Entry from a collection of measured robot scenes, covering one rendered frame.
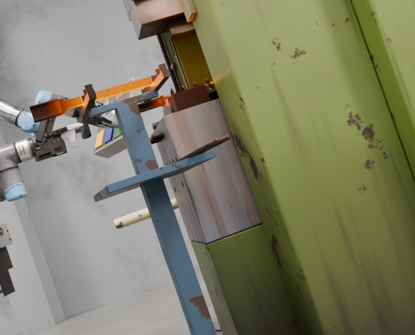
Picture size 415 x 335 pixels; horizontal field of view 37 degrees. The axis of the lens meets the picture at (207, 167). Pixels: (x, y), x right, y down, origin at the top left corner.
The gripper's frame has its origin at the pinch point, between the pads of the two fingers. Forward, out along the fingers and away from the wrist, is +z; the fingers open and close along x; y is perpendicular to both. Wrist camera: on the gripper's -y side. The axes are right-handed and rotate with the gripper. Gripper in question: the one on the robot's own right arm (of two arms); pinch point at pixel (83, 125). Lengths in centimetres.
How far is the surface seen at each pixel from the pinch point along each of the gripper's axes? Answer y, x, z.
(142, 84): 0.5, 45.8, 18.7
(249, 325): 83, 22, 29
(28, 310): 83, -286, -79
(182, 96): 3.5, 19.7, 34.0
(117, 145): 6, -50, 12
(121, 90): 0.6, 46.6, 12.4
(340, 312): 83, 49, 52
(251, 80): 10, 49, 50
